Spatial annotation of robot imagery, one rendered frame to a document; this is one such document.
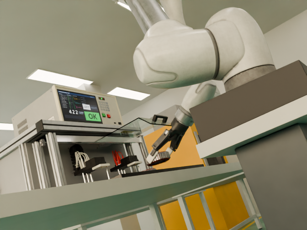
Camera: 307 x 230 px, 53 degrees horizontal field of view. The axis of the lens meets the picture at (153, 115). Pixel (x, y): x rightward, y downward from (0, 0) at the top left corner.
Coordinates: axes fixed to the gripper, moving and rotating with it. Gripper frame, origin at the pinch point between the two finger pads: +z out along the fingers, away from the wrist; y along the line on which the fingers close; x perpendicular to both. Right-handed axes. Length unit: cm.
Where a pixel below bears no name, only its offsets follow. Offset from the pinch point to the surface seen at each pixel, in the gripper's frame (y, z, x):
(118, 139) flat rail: 6.9, 12.0, 28.7
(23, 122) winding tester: -23, 29, 64
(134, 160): 9.2, 14.5, 14.5
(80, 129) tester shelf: -16.8, 10.0, 33.5
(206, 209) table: 279, 131, 32
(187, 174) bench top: 2.0, -3.4, -15.2
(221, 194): 355, 129, 46
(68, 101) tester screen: -18, 5, 49
